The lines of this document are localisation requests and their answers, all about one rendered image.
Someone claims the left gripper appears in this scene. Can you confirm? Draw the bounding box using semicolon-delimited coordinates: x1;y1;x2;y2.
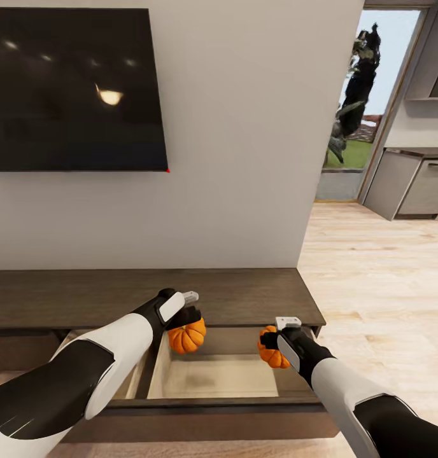
164;306;202;331

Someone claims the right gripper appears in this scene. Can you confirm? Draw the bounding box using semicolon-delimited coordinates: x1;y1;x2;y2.
260;331;282;349

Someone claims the pumpkin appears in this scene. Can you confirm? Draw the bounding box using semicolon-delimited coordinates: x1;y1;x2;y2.
258;326;290;369
169;318;206;354

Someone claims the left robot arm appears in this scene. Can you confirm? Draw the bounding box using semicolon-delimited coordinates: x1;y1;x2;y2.
0;289;202;458

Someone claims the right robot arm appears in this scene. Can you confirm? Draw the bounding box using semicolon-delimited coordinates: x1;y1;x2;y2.
260;316;438;458

